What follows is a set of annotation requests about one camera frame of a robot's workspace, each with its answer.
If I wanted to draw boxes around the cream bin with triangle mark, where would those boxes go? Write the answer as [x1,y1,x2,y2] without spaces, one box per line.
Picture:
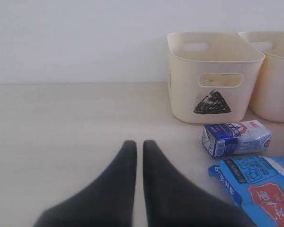
[167,32,265,123]

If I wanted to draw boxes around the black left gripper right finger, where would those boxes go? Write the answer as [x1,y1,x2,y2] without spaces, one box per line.
[143,140,255,227]

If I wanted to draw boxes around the blue white milk carton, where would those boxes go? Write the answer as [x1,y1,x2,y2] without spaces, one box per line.
[202,120,272,157]

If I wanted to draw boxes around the blue instant noodle bag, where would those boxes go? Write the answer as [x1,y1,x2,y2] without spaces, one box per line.
[208,156,284,227]

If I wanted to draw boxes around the cream bin with square mark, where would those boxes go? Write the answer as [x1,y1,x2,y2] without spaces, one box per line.
[238,31,284,122]

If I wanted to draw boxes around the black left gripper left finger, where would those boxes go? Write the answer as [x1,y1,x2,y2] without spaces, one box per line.
[34,140,137,227]

